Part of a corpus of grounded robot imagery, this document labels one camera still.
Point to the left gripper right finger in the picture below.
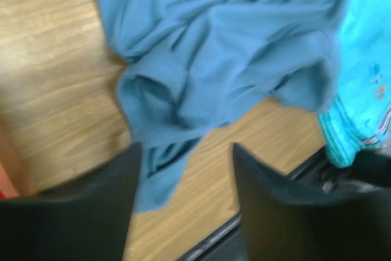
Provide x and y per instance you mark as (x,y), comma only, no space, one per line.
(305,221)

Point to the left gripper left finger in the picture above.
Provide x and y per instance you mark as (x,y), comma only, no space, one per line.
(87,218)

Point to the grey-blue tank top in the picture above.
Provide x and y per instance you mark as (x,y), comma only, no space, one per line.
(197,65)

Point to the orange compartment organizer box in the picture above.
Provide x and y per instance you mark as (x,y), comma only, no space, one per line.
(15,179)

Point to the folded teal shorts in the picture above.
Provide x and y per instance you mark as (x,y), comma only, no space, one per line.
(359,119)

